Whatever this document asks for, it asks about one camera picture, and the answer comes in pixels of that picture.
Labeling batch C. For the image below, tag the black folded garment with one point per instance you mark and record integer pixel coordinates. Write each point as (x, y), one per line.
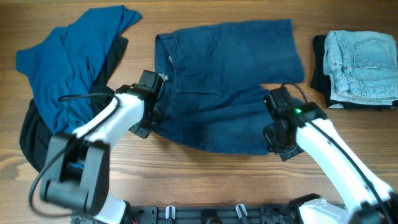
(321, 82)

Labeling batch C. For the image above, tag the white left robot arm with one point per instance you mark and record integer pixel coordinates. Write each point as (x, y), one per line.
(76, 171)

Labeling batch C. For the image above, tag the navy blue shorts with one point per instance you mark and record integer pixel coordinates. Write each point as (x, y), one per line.
(214, 77)

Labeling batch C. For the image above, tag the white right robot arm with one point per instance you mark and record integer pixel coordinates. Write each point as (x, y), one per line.
(306, 128)

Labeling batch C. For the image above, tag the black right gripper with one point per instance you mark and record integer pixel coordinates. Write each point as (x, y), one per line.
(284, 153)

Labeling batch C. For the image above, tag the teal blue t-shirt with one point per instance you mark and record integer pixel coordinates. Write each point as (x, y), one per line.
(68, 61)

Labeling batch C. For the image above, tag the black garment under t-shirt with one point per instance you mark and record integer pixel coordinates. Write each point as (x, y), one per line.
(35, 135)

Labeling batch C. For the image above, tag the light blue denim jeans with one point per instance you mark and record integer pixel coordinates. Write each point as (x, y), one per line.
(362, 67)

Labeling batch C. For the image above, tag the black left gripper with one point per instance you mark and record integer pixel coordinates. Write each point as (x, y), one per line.
(142, 131)

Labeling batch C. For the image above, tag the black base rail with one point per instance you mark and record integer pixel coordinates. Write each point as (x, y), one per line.
(261, 214)

